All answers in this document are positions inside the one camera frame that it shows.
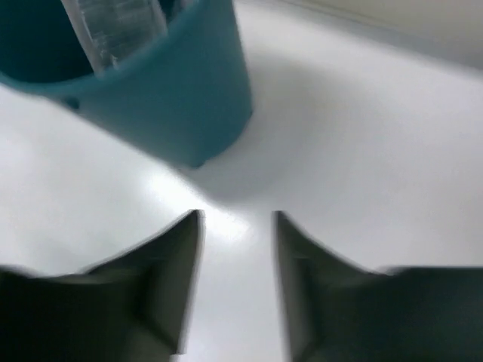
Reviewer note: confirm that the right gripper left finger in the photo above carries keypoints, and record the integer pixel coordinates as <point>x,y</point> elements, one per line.
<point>131,307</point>

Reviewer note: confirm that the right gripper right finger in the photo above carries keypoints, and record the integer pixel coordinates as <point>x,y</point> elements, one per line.
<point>337,311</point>

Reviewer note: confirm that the large clear square bottle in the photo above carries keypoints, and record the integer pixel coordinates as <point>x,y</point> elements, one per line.
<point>112,31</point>

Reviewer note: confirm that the teal plastic bin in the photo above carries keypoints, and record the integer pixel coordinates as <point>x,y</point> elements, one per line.
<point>184,100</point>

